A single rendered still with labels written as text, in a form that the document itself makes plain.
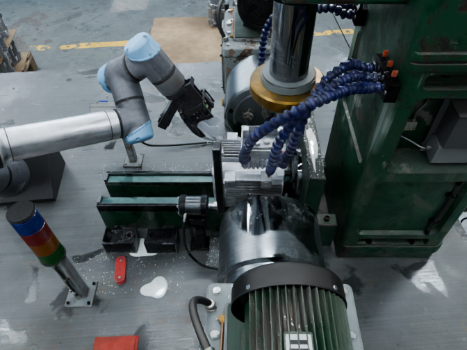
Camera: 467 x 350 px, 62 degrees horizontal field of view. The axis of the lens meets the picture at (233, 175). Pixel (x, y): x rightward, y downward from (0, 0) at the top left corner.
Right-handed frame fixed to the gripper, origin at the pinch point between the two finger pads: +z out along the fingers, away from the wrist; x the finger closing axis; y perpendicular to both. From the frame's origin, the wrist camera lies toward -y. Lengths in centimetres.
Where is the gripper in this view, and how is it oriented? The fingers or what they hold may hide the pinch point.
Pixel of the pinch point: (210, 137)
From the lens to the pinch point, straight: 115.5
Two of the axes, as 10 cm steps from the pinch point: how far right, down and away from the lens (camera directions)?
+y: 8.6, -3.3, -4.0
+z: 5.1, 5.7, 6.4
